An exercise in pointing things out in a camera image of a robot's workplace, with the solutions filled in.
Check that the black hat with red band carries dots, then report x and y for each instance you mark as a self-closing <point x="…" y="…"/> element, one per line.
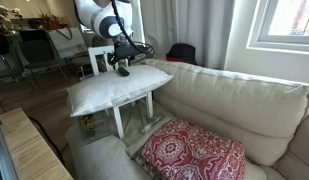
<point x="182" y="52"/>

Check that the beige sofa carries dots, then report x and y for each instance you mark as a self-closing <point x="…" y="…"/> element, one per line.
<point x="269" y="116"/>

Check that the clear plastic box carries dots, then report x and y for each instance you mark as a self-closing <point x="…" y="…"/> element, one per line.
<point x="94" y="127"/>

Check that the clear plastic bottle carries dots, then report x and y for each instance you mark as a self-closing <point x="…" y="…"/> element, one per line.
<point x="155" y="121"/>

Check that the black chair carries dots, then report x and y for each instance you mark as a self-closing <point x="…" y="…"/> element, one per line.
<point x="37" y="50"/>

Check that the white tote bag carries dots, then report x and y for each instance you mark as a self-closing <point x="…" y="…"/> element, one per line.
<point x="68" y="41"/>

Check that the small white stool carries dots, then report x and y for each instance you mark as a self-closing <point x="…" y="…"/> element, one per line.
<point x="133" y="112"/>

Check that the beige pillow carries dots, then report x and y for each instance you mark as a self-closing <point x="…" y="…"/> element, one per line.
<point x="111" y="88"/>

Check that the black remote controller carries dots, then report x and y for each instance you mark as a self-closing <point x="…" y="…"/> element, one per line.
<point x="123" y="71"/>

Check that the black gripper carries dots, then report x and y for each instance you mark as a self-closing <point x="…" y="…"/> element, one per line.
<point x="122" y="51"/>

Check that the grey curtain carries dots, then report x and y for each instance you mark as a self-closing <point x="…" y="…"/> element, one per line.
<point x="204" y="24"/>

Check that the white framed window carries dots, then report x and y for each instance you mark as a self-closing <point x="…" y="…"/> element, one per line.
<point x="280" y="25"/>

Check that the yellow black tool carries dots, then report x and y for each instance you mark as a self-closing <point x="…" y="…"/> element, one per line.
<point x="89" y="125"/>

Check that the red patterned cushion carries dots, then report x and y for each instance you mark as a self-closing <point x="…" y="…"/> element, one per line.
<point x="179" y="150"/>

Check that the light wooden table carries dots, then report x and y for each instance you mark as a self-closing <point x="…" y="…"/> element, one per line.
<point x="32" y="158"/>

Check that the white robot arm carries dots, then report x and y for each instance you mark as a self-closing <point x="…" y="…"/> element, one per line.
<point x="114" y="21"/>

